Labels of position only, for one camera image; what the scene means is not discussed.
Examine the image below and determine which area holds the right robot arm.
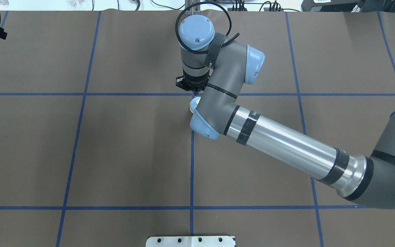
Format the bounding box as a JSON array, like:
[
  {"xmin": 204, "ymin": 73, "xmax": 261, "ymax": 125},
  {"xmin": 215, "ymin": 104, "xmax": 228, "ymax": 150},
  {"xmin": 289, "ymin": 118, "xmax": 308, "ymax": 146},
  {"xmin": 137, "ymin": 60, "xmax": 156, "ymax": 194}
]
[{"xmin": 175, "ymin": 15, "xmax": 395, "ymax": 209}]

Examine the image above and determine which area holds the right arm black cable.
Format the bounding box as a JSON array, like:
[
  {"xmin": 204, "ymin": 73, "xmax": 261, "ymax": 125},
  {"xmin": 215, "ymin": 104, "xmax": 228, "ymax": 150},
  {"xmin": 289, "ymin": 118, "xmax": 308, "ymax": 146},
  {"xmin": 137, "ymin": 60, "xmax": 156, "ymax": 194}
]
[{"xmin": 175, "ymin": 1, "xmax": 240, "ymax": 55}]

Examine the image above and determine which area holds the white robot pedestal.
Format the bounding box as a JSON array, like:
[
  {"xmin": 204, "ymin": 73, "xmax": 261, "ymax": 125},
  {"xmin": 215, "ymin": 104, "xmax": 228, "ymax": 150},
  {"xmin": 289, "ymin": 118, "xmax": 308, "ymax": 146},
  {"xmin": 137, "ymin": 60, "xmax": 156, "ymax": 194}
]
[{"xmin": 145, "ymin": 236, "xmax": 236, "ymax": 247}]

